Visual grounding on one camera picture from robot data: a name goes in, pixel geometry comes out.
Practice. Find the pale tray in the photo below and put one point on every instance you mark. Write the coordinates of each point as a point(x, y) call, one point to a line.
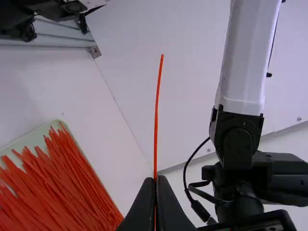
point(29, 139)

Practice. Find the silver rails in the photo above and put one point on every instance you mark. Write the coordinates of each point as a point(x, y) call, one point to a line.
point(60, 36)

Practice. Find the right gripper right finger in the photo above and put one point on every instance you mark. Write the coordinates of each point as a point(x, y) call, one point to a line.
point(168, 209)

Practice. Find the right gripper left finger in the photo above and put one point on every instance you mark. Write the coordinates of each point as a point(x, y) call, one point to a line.
point(142, 209)

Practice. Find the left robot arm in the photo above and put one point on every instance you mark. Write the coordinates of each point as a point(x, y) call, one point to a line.
point(243, 60)

